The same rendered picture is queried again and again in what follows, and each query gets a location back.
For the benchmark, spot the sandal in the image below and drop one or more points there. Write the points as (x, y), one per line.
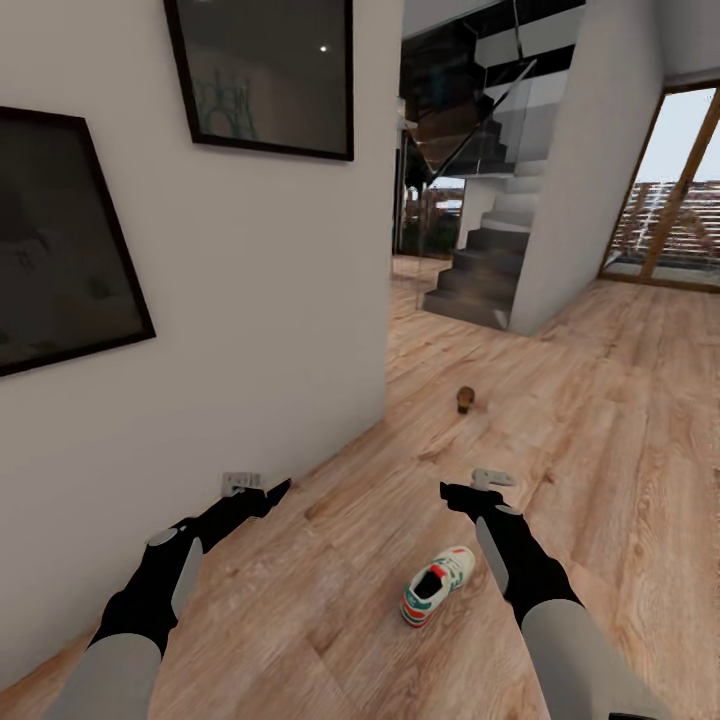
(465, 396)

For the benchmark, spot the fixed window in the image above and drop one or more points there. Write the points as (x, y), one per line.
(415, 174)

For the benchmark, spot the door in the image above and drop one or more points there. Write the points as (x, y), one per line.
(667, 231)

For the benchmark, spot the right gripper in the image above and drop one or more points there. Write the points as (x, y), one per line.
(461, 497)

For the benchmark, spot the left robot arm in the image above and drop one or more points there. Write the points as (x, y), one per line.
(114, 678)

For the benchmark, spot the gym shoe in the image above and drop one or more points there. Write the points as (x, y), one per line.
(449, 570)

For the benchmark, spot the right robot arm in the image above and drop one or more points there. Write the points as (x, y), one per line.
(581, 673)

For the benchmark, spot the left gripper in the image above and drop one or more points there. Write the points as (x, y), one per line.
(252, 502)

